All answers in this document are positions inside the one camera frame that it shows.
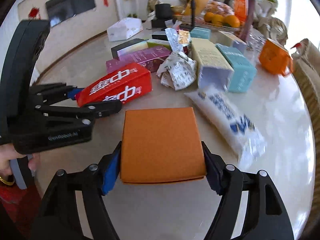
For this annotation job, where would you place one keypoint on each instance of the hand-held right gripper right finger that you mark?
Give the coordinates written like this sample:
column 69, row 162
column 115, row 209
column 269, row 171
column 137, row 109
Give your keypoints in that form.
column 213, row 178

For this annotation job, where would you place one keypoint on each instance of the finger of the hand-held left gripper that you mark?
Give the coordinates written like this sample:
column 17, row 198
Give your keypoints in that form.
column 72, row 93
column 107, row 108

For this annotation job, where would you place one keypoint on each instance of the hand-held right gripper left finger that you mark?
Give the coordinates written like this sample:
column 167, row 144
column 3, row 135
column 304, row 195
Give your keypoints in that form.
column 110, row 173

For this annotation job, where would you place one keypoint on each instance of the red printed box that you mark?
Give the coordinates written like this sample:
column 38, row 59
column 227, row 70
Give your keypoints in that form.
column 117, row 85

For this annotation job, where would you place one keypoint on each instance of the plain orange cardboard box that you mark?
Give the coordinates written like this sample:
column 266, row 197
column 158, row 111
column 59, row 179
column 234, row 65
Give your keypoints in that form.
column 160, row 142

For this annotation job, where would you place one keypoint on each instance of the silver holographic box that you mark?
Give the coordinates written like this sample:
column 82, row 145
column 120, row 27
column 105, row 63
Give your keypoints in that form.
column 132, row 48

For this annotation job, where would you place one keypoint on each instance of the person's left forearm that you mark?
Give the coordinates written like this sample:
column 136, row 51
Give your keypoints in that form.
column 15, row 202

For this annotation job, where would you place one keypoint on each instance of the person's left hand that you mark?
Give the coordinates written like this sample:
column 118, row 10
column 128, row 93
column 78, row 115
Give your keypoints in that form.
column 6, row 160

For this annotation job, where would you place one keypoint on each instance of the magenta flat box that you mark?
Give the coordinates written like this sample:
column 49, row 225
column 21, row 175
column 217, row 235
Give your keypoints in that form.
column 113, row 65

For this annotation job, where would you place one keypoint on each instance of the purple shiny box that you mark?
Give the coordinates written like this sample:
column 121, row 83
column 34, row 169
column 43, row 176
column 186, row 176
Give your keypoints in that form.
column 147, row 56

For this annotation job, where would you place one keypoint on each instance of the white blue-printed plastic bag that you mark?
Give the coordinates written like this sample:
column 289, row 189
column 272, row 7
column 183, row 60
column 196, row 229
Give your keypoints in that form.
column 225, row 110

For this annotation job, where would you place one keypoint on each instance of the crumpled printed paper wrapper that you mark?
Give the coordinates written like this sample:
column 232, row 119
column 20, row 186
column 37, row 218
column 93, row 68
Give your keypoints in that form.
column 178, row 71

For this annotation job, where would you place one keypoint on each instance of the white tissue pack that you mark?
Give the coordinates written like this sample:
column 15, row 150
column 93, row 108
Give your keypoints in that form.
column 123, row 28

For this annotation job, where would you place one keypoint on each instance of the dark green-topped box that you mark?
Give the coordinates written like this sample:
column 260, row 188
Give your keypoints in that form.
column 160, row 44

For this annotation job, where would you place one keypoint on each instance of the silver foil packet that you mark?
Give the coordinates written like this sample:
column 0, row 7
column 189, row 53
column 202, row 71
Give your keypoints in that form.
column 173, row 40

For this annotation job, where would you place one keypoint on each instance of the black flat box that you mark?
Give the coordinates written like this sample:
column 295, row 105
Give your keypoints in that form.
column 160, row 23

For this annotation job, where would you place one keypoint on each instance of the gold foil packet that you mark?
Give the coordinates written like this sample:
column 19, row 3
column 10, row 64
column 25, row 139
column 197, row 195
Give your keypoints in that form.
column 185, row 37

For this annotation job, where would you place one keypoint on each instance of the white side table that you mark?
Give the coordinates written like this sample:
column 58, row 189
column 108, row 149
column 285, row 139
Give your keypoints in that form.
column 131, row 5

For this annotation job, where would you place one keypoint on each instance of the large teal box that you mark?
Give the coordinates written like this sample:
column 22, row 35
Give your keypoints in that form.
column 240, row 70

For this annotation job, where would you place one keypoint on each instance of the black cylinder speaker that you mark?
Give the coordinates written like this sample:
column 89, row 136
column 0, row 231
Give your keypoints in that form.
column 163, row 11

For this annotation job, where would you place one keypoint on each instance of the open cream carton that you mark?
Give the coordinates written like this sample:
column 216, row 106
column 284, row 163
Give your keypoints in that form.
column 210, row 55

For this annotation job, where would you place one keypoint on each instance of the small teal box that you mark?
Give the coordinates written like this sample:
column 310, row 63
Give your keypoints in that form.
column 200, row 32

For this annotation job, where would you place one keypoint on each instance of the gold bowl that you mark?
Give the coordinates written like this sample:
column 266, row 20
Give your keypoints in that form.
column 178, row 11

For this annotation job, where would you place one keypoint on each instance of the black phone stand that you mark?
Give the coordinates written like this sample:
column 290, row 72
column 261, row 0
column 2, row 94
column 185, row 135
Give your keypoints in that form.
column 193, row 5

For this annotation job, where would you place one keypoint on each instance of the orange cup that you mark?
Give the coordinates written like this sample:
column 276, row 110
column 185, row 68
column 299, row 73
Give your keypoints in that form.
column 272, row 56

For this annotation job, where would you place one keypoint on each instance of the orange fruit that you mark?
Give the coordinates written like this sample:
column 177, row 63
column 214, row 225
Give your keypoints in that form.
column 232, row 21
column 218, row 20
column 208, row 17

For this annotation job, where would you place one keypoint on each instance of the white cream box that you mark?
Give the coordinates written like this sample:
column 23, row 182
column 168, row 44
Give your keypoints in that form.
column 231, row 40

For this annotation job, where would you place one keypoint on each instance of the beige sofa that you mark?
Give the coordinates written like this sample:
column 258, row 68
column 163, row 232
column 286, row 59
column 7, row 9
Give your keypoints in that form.
column 307, row 75

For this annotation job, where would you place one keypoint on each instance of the clear fruit tray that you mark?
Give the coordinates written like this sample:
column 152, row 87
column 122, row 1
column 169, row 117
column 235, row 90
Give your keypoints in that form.
column 225, row 28

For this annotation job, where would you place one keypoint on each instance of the red ribbon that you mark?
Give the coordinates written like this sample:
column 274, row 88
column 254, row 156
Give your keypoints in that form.
column 297, row 46

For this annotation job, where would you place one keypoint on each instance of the purple flower vase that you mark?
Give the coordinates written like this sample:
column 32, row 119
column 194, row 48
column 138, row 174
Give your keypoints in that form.
column 250, row 17

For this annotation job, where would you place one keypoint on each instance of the orange-red printed bag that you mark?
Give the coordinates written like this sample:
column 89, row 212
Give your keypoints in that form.
column 241, row 8

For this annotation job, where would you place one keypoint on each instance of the ornate white sofa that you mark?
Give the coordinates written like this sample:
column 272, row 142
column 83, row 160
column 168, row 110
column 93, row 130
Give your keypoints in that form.
column 270, row 17

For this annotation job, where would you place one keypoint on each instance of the wall-mounted black television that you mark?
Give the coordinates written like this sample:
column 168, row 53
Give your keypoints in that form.
column 70, row 5

